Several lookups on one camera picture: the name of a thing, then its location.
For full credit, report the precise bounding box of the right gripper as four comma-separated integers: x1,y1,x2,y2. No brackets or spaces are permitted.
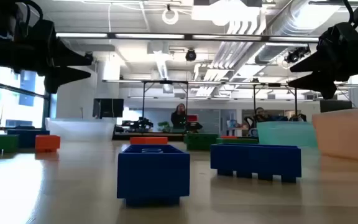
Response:
287,22,358,100

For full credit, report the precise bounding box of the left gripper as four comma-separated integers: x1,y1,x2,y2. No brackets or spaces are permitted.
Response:
17,19,93,94

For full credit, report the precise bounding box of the large window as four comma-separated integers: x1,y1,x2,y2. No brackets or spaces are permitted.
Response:
0,63,52,130

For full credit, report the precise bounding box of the clear plastic bin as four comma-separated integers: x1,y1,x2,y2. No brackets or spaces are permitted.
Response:
44,117,117,142

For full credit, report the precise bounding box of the black ceiling-mounted device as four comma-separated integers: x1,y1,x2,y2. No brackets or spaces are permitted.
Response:
284,45,311,64

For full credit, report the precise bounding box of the white coiled cable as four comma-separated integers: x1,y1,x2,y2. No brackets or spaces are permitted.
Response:
162,7,180,26

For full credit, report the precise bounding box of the green potted plant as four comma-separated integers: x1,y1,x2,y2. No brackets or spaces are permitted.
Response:
157,121,172,132

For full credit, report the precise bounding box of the black computer monitor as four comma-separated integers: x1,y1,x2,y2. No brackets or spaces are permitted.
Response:
319,99,353,113
92,98,125,119

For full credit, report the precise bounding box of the teal plastic bin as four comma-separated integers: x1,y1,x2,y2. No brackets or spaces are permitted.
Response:
256,121,318,147

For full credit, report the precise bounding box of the black ceiling camera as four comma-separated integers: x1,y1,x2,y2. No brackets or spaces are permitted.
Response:
185,48,198,62

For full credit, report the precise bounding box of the silver ventilation duct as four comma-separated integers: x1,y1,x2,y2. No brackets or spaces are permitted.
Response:
255,0,334,65

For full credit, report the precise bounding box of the blue toy brick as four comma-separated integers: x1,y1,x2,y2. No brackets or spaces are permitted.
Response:
7,128,50,149
210,142,302,184
116,144,191,207

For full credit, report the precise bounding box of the overhead LED light bar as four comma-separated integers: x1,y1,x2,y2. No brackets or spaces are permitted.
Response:
56,32,320,44

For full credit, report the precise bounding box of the black station frame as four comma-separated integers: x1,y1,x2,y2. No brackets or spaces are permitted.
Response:
252,82,298,121
141,80,189,121

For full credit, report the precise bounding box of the orange plastic bin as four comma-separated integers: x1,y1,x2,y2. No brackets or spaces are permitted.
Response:
311,107,358,162

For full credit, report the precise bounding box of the person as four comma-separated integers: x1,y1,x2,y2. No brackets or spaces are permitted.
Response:
253,107,273,123
170,103,188,130

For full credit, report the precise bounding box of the white ceiling light fixture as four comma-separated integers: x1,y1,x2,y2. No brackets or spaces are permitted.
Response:
191,0,262,27

